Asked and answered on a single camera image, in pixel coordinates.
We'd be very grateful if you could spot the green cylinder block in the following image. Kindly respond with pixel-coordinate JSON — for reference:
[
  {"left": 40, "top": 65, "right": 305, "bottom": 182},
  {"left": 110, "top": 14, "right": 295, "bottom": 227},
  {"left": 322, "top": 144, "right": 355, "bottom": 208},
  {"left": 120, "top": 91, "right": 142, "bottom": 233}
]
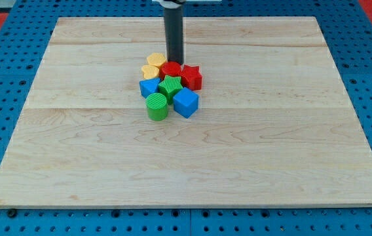
[{"left": 145, "top": 93, "right": 168, "bottom": 121}]

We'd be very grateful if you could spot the light wooden board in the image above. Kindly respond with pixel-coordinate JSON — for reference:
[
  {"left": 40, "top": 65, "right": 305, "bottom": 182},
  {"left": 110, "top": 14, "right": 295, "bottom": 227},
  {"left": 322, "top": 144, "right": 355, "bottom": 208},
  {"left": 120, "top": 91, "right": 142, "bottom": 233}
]
[{"left": 0, "top": 16, "right": 372, "bottom": 209}]

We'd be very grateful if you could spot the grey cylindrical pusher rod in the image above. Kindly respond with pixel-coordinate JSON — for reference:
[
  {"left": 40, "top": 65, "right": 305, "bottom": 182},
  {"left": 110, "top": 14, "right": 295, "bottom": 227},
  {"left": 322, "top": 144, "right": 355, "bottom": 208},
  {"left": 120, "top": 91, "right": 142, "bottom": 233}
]
[{"left": 163, "top": 5, "right": 184, "bottom": 65}]

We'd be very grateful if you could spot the red star block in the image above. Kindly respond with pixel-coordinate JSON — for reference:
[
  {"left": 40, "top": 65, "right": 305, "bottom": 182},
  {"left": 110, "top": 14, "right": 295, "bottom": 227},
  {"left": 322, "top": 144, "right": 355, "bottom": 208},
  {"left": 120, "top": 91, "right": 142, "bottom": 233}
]
[{"left": 180, "top": 64, "right": 202, "bottom": 90}]

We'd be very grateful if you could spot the red cylinder block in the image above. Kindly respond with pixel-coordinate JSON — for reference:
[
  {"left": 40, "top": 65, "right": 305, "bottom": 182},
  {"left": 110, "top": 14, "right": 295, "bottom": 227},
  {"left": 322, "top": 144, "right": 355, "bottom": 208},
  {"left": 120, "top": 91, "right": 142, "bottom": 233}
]
[{"left": 160, "top": 62, "right": 181, "bottom": 80}]

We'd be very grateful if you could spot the blue triangle block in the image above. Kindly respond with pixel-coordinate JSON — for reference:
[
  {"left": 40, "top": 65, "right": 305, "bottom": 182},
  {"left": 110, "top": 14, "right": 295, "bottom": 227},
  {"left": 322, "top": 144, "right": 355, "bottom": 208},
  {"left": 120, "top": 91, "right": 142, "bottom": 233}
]
[{"left": 139, "top": 77, "right": 160, "bottom": 98}]

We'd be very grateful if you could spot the yellow hexagon block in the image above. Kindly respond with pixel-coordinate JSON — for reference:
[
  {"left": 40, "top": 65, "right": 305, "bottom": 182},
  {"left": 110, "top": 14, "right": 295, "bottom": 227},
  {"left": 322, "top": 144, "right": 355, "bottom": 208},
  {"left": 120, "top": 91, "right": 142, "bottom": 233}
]
[{"left": 146, "top": 52, "right": 167, "bottom": 68}]

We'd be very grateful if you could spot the green star block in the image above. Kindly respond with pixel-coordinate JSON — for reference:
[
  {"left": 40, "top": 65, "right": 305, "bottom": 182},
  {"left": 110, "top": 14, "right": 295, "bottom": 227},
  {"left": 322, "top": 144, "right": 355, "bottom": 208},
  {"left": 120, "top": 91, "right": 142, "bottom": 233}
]
[{"left": 158, "top": 75, "right": 183, "bottom": 105}]

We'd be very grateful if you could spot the yellow heart block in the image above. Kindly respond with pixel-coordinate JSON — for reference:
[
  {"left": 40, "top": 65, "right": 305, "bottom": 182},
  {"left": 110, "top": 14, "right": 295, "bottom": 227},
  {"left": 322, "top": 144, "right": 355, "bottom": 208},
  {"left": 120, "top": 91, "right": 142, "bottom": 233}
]
[{"left": 141, "top": 65, "right": 160, "bottom": 79}]

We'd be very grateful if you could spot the blue cube block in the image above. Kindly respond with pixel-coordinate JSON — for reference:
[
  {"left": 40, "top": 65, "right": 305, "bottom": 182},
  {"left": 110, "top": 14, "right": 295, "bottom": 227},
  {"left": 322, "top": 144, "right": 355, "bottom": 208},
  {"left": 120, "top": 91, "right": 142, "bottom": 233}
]
[{"left": 173, "top": 87, "right": 199, "bottom": 118}]

